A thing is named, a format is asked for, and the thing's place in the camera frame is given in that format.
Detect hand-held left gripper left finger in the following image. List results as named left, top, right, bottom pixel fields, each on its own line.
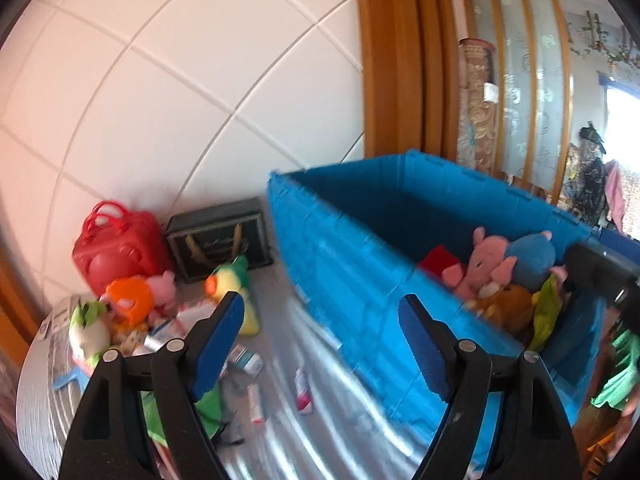
left=59, top=290, right=246, bottom=480

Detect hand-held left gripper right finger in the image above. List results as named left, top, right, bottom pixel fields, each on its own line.
left=397, top=294, right=583, bottom=480

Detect blue plastic crate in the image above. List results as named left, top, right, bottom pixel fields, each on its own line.
left=266, top=149, right=640, bottom=471

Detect yellow duck plush toy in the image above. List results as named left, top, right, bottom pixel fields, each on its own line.
left=205, top=255, right=262, bottom=337

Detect yellow green plush item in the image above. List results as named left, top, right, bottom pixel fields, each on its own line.
left=529, top=274, right=564, bottom=352

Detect blue round plush toy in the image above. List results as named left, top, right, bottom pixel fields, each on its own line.
left=506, top=230, right=559, bottom=292

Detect green cloth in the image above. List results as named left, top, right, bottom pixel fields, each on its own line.
left=141, top=385, right=227, bottom=442

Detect red plush item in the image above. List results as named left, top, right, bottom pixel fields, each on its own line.
left=418, top=245, right=462, bottom=282

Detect brown plush toy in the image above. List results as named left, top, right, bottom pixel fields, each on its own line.
left=466, top=284, right=534, bottom=335

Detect hanging clothes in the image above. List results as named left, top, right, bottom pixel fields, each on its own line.
left=564, top=124, right=627, bottom=233

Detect white pink ointment tube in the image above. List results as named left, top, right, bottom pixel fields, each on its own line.
left=294, top=367, right=314, bottom=414

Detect orange plush toy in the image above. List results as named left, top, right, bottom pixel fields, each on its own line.
left=106, top=277, right=155, bottom=327

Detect green garment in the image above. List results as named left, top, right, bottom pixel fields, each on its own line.
left=590, top=329, right=637, bottom=411

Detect dark gift bag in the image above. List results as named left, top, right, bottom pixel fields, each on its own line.
left=165, top=197, right=275, bottom=283

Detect pink elephant plush toy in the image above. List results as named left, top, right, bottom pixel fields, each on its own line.
left=441, top=226, right=519, bottom=302

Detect green white plush toy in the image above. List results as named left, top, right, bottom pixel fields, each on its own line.
left=69, top=301, right=112, bottom=367

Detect red handbag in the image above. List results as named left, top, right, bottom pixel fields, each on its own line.
left=72, top=201, right=173, bottom=296

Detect blue plastic clip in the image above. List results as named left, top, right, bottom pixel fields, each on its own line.
left=51, top=366, right=85, bottom=392

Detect glass partition with wooden slats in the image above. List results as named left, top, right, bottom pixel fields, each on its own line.
left=459, top=0, right=574, bottom=203

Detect patterned rolled carpet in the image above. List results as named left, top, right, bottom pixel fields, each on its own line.
left=456, top=37, right=497, bottom=175

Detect artificial vine decoration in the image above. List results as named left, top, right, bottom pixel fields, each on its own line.
left=574, top=9, right=637, bottom=78

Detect wooden door frame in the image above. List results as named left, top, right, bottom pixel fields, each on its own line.
left=352, top=0, right=462, bottom=162

